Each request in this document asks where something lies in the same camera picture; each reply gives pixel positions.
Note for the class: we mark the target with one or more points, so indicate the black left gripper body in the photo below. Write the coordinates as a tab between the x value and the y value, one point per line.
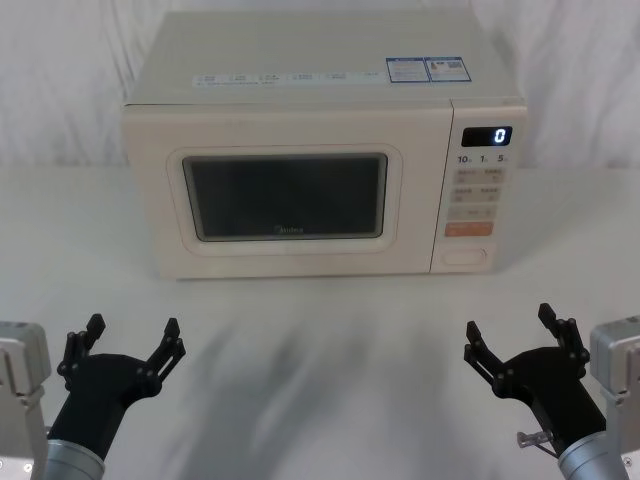
100	390

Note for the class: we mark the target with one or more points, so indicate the white curtain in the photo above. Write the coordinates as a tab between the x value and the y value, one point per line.
60	75

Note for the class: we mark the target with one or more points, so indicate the cream microwave oven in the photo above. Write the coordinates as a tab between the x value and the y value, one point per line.
300	120

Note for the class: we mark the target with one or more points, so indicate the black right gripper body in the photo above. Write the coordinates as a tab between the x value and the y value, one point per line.
555	390

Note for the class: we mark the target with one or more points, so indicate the white table cloth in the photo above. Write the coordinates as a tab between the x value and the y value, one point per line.
320	360

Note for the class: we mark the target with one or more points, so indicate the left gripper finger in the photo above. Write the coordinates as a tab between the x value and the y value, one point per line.
75	347
165	352

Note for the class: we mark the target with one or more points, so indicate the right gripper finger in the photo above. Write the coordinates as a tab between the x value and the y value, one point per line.
482	352
567	335

